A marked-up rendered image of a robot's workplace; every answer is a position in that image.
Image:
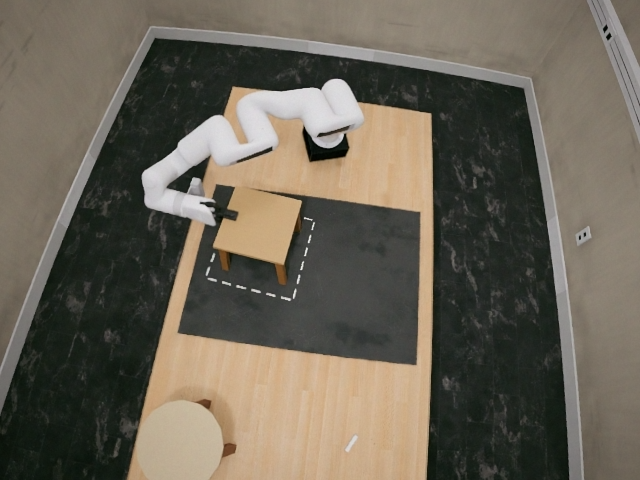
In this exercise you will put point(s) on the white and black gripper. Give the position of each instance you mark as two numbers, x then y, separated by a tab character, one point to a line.
196	208

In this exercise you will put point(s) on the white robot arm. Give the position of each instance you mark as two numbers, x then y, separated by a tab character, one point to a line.
216	137

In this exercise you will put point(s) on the dark grey mat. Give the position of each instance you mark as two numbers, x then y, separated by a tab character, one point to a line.
357	295

